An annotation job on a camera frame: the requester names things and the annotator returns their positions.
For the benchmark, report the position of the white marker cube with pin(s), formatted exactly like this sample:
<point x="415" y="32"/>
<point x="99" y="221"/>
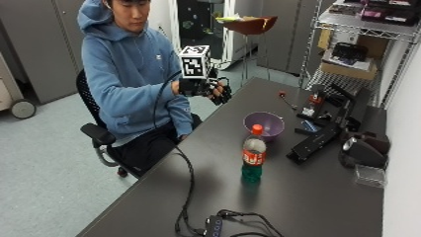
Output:
<point x="195" y="62"/>

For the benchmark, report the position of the purple plastic bowl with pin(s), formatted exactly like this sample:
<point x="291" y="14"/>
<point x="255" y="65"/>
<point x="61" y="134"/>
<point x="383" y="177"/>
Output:
<point x="264" y="126"/>

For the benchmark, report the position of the small red-tipped tool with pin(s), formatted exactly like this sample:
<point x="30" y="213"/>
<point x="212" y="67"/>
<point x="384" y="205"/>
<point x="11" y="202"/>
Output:
<point x="287" y="99"/>

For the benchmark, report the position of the green plastic bottle red label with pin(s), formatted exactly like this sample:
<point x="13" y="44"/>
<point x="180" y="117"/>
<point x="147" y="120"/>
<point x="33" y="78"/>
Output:
<point x="254" y="154"/>

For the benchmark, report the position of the the person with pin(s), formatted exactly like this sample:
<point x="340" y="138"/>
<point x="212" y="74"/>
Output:
<point x="127" y="72"/>

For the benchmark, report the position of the black stand with red part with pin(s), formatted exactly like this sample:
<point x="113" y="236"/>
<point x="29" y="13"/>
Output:
<point x="323" y="103"/>

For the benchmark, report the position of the black rectangular device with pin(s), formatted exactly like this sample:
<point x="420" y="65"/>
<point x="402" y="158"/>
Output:
<point x="314" y="143"/>

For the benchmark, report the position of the cardboard box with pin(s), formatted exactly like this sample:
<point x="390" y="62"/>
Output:
<point x="348" y="67"/>

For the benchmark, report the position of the black office chair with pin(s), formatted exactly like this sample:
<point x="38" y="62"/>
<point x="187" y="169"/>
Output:
<point x="97" y="125"/>

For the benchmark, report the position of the black bag on shelf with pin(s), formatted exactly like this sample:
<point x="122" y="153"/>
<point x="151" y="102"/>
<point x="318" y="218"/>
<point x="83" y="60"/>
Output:
<point x="350" y="52"/>

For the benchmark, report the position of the black round speaker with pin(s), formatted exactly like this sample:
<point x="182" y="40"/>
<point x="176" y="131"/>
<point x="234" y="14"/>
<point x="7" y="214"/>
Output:
<point x="362" y="151"/>

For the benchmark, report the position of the black usb hub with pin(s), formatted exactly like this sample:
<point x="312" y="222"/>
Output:
<point x="215" y="226"/>

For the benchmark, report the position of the clear plastic box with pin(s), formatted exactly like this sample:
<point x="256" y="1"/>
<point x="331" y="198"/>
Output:
<point x="371" y="175"/>

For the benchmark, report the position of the grey cabinet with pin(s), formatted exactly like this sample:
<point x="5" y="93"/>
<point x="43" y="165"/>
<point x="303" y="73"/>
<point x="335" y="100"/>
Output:
<point x="39" y="46"/>

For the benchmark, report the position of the grey wheeled cart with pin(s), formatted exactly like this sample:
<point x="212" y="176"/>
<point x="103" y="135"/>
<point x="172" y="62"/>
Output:
<point x="15" y="95"/>

